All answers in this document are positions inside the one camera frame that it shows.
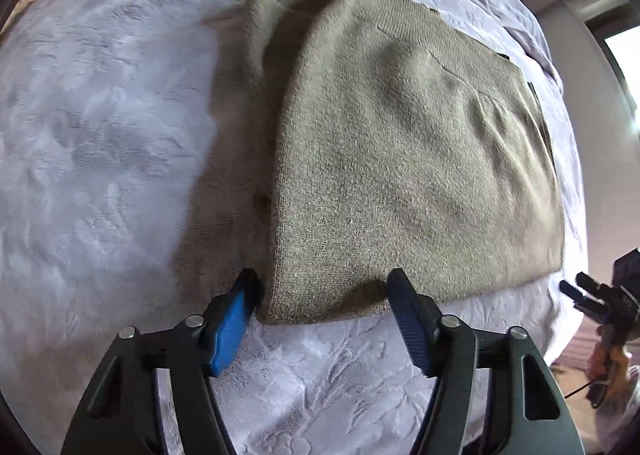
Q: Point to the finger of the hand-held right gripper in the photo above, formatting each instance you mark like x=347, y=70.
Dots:
x=590, y=285
x=577, y=297

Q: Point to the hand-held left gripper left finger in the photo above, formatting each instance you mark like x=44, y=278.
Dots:
x=227, y=335

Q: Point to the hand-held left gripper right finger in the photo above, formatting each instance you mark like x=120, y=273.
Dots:
x=411, y=325

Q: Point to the grey-green knit sweater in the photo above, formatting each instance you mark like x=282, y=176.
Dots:
x=400, y=160

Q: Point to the person's right hand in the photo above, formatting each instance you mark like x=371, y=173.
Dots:
x=607, y=352

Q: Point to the window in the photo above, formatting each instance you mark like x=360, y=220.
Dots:
x=625, y=80

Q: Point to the embossed lavender bed blanket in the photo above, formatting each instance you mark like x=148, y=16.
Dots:
x=115, y=135

